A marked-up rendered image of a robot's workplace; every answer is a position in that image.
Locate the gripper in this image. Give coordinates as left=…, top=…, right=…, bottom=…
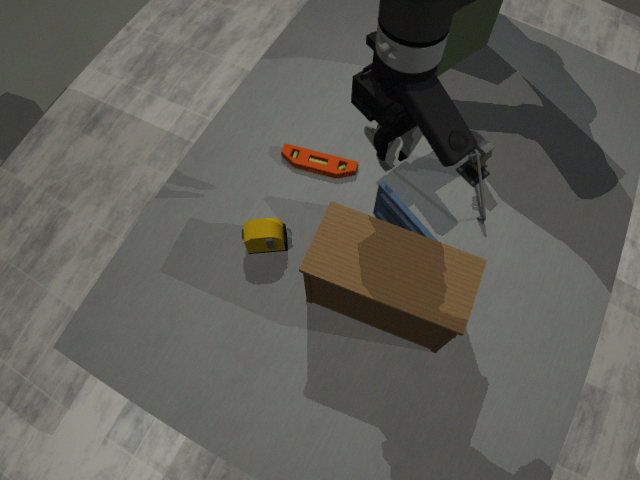
left=351, top=31, right=438, bottom=172

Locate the orange torpedo level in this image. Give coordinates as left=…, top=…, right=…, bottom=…
left=281, top=143, right=357, bottom=179

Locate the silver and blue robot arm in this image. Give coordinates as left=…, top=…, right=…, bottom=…
left=375, top=0, right=478, bottom=167

